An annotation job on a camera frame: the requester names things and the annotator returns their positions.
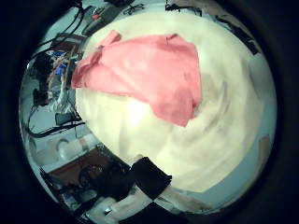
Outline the orange button-up shirt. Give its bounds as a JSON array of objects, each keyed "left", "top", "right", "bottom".
[{"left": 70, "top": 30, "right": 203, "bottom": 128}]

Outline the brown base board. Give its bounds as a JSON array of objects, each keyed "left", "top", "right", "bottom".
[{"left": 46, "top": 148, "right": 120, "bottom": 185}]

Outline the gray case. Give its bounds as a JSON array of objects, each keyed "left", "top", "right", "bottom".
[{"left": 82, "top": 4, "right": 123, "bottom": 35}]

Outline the black cable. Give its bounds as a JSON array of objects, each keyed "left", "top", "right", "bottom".
[{"left": 26, "top": 105, "right": 87, "bottom": 138}]

